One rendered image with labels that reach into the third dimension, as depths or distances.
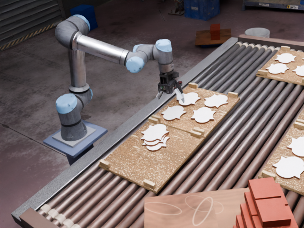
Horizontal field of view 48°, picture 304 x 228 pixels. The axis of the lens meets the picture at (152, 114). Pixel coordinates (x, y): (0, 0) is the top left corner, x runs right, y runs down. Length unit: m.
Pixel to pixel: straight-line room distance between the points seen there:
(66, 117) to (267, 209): 1.28
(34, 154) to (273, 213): 2.87
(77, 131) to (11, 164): 1.66
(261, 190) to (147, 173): 0.73
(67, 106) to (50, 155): 1.60
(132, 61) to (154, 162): 0.48
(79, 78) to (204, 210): 1.05
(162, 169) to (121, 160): 0.21
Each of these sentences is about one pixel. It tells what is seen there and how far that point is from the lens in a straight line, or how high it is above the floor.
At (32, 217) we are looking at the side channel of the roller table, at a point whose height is 0.95.
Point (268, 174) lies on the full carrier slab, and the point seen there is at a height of 0.96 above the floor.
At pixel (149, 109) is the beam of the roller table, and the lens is 2.03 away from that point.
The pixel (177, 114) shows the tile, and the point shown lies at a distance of 1.89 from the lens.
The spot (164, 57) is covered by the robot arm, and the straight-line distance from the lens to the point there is 1.69.
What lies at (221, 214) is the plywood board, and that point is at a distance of 1.25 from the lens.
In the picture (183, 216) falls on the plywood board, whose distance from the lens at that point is 1.25.
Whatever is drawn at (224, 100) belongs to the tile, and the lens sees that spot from 1.98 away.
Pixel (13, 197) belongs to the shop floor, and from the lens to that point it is 3.17.
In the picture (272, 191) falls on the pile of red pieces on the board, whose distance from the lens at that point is 0.96.
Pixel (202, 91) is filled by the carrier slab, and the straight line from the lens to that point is 2.10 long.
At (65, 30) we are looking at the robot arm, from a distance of 1.72.
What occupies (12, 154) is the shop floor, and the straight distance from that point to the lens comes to 3.65.
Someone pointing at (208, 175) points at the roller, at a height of 0.92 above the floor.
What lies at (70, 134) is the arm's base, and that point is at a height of 0.92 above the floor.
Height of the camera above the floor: 2.01
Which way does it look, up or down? 34 degrees down
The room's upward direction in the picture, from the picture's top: 9 degrees counter-clockwise
